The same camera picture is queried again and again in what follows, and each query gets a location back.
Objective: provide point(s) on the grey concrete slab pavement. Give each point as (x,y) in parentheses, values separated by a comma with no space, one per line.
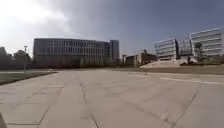
(110,100)

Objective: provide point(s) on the lamp pole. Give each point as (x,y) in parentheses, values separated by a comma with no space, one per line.
(25,60)

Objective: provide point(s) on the pale sand mound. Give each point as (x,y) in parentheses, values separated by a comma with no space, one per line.
(163,63)

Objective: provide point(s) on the group of dark trees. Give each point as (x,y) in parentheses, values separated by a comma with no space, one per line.
(18,60)

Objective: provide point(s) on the low brown building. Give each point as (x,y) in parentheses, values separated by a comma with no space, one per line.
(146,58)

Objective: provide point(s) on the tall white striped office building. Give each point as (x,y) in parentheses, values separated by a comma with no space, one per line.
(207,41)

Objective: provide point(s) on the grey glass building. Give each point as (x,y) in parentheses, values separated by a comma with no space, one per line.
(184,47)

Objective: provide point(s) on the brown grass and dirt field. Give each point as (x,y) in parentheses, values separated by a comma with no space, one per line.
(196,69)

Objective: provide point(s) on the large dark glass-fronted building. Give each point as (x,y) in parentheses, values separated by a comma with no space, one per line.
(71,51)

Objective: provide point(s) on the grass patch with dark kerb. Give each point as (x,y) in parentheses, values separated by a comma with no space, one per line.
(16,76)

